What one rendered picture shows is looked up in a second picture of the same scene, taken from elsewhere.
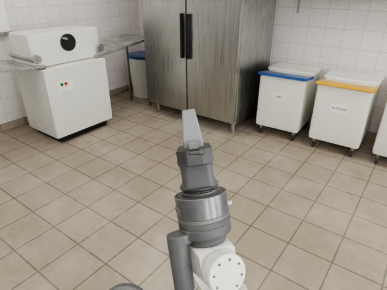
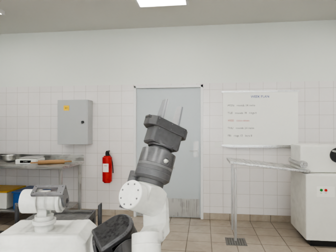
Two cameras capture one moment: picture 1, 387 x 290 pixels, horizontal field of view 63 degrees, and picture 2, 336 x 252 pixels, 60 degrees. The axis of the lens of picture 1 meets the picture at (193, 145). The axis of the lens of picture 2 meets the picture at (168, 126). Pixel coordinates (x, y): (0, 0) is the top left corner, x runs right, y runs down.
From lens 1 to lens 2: 72 cm
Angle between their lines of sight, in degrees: 64
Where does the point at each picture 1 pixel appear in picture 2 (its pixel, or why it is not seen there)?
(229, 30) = not seen: outside the picture
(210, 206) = (146, 152)
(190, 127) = (161, 108)
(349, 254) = not seen: outside the picture
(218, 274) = (125, 189)
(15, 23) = (304, 140)
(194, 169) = (149, 129)
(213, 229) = (141, 166)
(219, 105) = not seen: outside the picture
